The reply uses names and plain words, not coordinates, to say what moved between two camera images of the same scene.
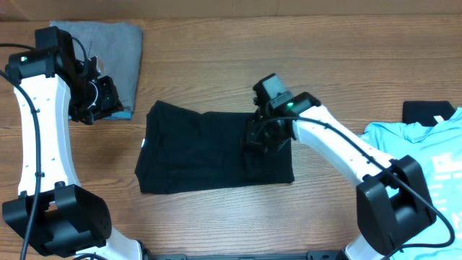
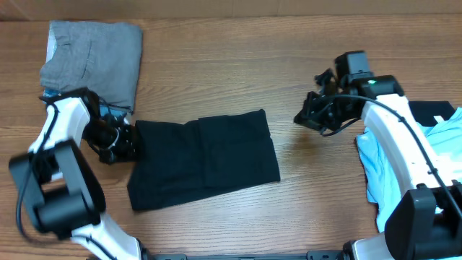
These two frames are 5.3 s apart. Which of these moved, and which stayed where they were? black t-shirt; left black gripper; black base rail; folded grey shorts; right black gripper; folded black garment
Moved: left black gripper; black t-shirt; right black gripper
Stayed: folded black garment; folded grey shorts; black base rail
